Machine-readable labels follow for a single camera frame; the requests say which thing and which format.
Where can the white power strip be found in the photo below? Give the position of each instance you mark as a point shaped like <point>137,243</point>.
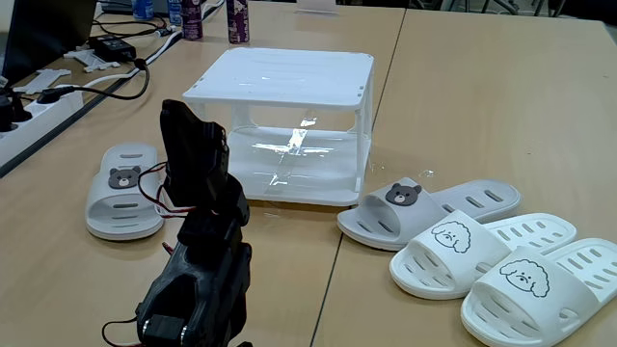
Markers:
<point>43,120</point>

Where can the white poodle slipper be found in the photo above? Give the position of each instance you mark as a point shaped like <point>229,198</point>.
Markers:
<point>530,308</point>
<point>448,260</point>

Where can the black laptop screen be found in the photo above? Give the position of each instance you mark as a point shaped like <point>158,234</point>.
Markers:
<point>48,34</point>

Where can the black power adapter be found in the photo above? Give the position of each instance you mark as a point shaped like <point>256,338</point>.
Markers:
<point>113,47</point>

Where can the clear tape piece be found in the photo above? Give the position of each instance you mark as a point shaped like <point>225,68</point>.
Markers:
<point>426,173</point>
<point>272,209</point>

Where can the white two-shelf shoe rack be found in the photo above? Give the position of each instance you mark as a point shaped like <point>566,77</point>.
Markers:
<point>289,77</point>

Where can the grey bear slipper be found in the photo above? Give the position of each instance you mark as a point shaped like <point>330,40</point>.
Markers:
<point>385,217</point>
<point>120,212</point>

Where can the white printed plastic part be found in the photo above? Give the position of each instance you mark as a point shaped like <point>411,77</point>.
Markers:
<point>43,79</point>
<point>89,59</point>

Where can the blue bottle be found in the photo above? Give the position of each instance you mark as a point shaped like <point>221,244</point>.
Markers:
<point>142,8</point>
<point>174,12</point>

